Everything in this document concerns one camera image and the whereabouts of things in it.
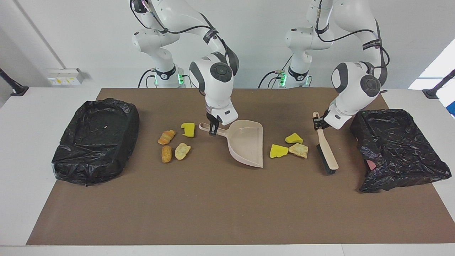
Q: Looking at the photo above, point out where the beige brush with black bristles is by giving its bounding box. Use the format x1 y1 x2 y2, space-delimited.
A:
312 112 339 175

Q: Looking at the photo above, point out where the beige rock chunk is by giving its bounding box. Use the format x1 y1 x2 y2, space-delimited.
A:
288 143 309 159

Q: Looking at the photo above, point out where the beige plastic dustpan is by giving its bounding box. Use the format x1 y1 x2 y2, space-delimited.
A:
199 120 264 168

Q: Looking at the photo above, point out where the pale rock chunk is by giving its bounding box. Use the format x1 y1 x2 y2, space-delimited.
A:
175 143 191 160

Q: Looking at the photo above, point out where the small striped croissant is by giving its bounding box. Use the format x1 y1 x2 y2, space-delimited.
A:
157 129 176 145

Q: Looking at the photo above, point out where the yellow sponge wedge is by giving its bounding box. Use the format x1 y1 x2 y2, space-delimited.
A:
269 144 289 159

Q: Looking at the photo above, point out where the pink bin with black bag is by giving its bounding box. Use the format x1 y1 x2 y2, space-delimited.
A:
349 109 452 193

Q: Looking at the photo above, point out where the brown table mat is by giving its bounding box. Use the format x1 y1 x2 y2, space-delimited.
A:
26 88 455 246

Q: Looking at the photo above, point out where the bright window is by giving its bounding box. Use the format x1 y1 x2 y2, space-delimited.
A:
408 38 455 90

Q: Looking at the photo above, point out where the black base power cable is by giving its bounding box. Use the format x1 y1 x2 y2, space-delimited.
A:
258 53 295 89
138 69 157 88

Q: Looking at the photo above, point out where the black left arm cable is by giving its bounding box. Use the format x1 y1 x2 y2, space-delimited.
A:
315 0 390 77

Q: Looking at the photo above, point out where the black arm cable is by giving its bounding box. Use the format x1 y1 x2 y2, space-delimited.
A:
315 0 390 77
129 0 231 71

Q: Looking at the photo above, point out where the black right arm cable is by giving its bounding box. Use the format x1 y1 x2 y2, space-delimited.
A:
129 0 231 71

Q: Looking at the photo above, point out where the black camera stand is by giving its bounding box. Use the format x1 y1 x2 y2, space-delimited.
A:
0 68 29 97
422 69 455 99

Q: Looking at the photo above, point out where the white wall socket box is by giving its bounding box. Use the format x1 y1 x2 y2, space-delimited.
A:
47 68 86 86

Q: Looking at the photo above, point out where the white wall cable duct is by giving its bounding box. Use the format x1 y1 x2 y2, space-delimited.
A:
14 0 68 70

